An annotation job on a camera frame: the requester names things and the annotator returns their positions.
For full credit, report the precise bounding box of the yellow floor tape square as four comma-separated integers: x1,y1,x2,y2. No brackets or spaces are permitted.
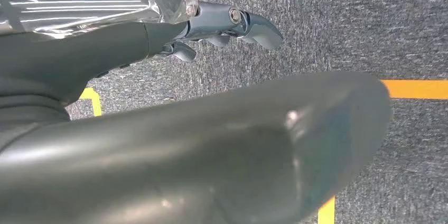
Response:
79,87,336,224

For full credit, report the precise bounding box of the orange floor tape strip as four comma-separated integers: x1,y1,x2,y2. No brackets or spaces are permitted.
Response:
380,79,448,100

